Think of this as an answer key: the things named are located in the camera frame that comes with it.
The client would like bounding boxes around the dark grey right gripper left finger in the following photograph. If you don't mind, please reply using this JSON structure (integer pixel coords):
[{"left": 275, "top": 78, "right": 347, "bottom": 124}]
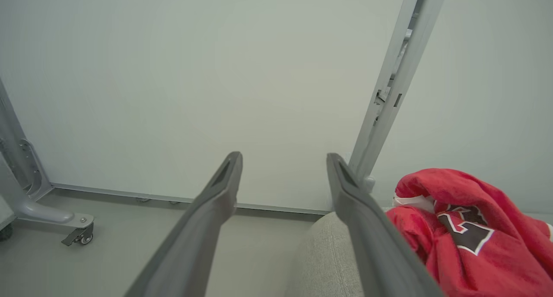
[{"left": 124, "top": 151, "right": 244, "bottom": 297}]

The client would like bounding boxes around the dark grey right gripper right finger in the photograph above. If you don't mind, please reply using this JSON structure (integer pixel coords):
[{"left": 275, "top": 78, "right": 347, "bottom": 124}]
[{"left": 326, "top": 153, "right": 446, "bottom": 297}]

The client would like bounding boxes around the red sports jersey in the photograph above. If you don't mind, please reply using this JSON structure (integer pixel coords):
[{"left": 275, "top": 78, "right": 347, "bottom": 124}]
[{"left": 385, "top": 168, "right": 553, "bottom": 297}]

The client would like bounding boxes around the grey fabric sofa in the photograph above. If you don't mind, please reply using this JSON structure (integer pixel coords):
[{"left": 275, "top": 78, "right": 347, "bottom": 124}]
[{"left": 284, "top": 206, "right": 553, "bottom": 297}]

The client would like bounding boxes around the black caster wheel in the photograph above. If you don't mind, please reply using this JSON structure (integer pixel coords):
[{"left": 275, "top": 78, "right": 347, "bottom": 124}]
[{"left": 61, "top": 223, "right": 95, "bottom": 246}]

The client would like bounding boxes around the grey metal partition foot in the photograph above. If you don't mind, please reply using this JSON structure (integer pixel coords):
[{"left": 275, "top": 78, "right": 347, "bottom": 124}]
[{"left": 0, "top": 138, "right": 95, "bottom": 229}]

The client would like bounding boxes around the grey metal partition bottom rail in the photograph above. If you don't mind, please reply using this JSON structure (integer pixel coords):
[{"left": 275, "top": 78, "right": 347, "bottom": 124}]
[{"left": 51, "top": 182, "right": 334, "bottom": 216}]

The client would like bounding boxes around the grey double partition post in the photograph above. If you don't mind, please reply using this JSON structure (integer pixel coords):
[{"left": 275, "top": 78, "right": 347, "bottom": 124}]
[{"left": 347, "top": 0, "right": 450, "bottom": 193}]

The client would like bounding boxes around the grey metal partition post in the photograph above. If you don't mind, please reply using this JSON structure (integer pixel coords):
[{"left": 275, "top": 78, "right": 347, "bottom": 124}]
[{"left": 0, "top": 78, "right": 53, "bottom": 202}]

